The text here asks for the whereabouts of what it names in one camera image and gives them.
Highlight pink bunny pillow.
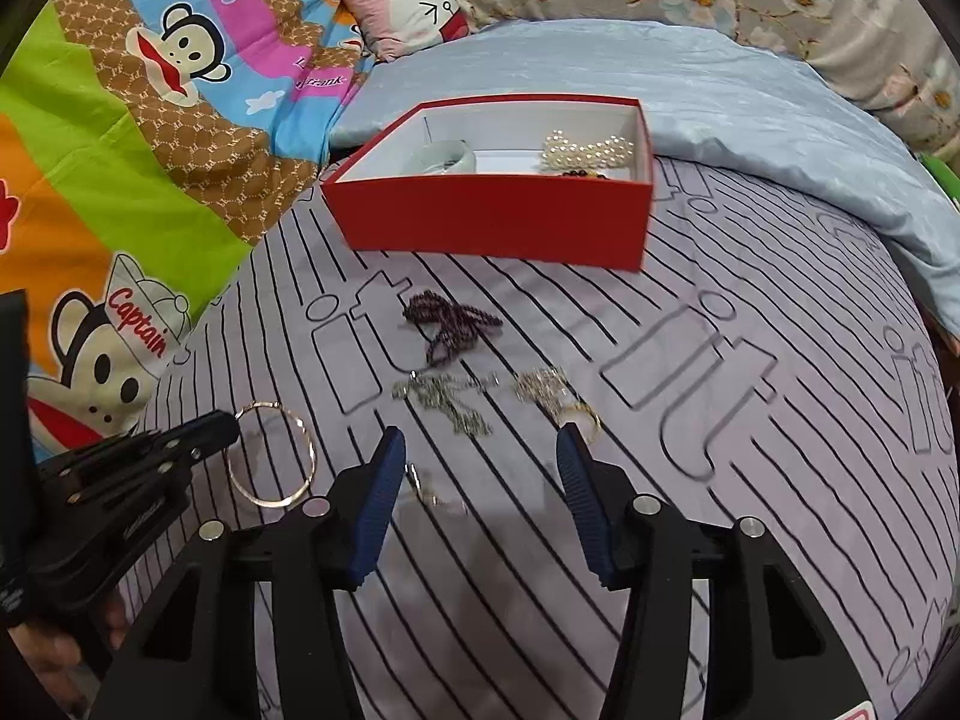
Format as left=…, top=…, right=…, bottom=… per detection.
left=342, top=0, right=472, bottom=62

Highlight thin gold hoop bangle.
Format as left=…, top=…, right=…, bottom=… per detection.
left=226, top=400, right=317, bottom=511

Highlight gold crystal chain necklace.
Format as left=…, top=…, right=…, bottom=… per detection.
left=512, top=365, right=576, bottom=410

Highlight left hand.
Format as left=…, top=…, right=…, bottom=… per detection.
left=8, top=590, right=130, bottom=718

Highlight gold ring bracelet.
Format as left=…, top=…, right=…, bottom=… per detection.
left=554, top=400, right=604, bottom=446

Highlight silver chain necklace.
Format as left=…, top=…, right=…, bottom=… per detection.
left=390, top=369, right=503, bottom=439

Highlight small silver ring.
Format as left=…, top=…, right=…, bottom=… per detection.
left=403, top=461, right=445, bottom=508

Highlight pale jade bangle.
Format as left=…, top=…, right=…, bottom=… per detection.
left=402, top=140, right=477, bottom=176

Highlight red jewelry box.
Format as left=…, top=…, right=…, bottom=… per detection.
left=322, top=93, right=654, bottom=271

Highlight colorful monkey cartoon blanket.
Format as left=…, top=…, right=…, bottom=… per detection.
left=2, top=0, right=366, bottom=458

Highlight dark red bead necklace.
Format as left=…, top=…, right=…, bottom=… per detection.
left=400, top=289, right=505, bottom=369

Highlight green object at bedside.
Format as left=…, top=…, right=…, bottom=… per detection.
left=919, top=154, right=960, bottom=203

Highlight lavender striped bed sheet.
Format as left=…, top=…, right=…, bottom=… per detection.
left=121, top=160, right=958, bottom=718

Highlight light blue blanket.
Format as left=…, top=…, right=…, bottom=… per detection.
left=331, top=20, right=960, bottom=333

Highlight pearl necklace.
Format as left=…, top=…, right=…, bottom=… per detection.
left=538, top=127, right=637, bottom=173

